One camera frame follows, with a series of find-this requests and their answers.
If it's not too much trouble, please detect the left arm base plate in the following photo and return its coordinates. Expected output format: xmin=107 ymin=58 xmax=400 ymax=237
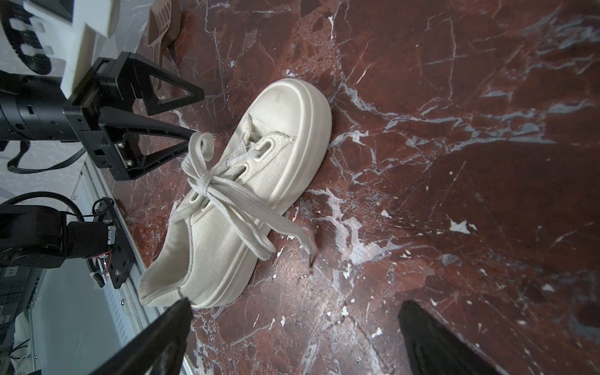
xmin=92 ymin=197 xmax=135 ymax=290

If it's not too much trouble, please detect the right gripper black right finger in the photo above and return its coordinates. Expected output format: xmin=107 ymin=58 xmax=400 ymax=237
xmin=398 ymin=300 xmax=498 ymax=375

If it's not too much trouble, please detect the cream white sneaker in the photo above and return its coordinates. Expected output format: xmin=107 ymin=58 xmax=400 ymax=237
xmin=137 ymin=78 xmax=332 ymax=309

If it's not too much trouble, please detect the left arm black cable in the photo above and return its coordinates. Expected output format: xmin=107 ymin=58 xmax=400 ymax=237
xmin=0 ymin=140 xmax=88 ymax=221

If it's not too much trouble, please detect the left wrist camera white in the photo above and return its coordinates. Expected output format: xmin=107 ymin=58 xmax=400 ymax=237
xmin=1 ymin=0 xmax=120 ymax=98

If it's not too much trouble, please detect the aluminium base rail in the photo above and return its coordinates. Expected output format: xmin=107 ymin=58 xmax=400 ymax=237
xmin=69 ymin=158 xmax=198 ymax=375

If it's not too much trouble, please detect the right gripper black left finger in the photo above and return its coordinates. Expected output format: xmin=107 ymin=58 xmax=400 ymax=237
xmin=92 ymin=298 xmax=192 ymax=375

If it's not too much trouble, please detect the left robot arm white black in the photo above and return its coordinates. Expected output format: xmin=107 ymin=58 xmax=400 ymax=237
xmin=1 ymin=52 xmax=204 ymax=269

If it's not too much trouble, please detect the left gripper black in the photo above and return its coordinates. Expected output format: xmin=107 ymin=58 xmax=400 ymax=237
xmin=1 ymin=52 xmax=205 ymax=181

